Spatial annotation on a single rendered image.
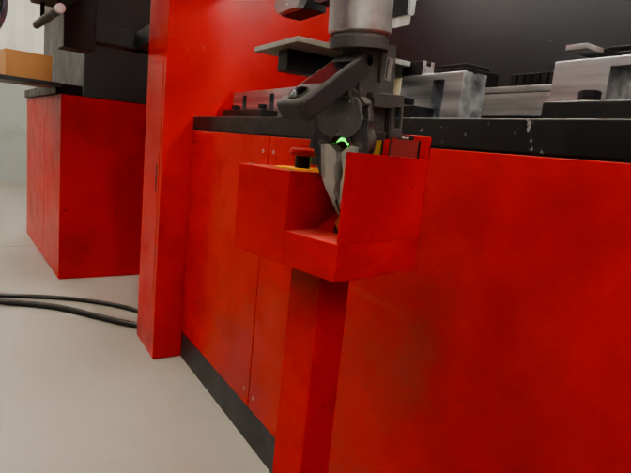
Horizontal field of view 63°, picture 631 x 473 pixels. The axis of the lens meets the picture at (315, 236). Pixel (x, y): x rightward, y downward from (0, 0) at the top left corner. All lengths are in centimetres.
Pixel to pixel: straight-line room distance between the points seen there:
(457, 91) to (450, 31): 84
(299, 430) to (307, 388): 7
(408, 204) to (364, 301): 33
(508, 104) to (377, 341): 60
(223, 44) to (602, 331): 156
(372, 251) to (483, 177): 21
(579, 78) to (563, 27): 71
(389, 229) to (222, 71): 134
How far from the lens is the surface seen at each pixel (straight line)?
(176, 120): 185
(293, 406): 77
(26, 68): 290
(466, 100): 99
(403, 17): 119
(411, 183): 68
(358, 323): 99
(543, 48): 157
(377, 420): 99
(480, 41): 171
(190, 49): 188
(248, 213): 71
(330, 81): 59
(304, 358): 73
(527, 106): 120
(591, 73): 84
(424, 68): 109
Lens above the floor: 81
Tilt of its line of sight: 10 degrees down
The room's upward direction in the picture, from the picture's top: 6 degrees clockwise
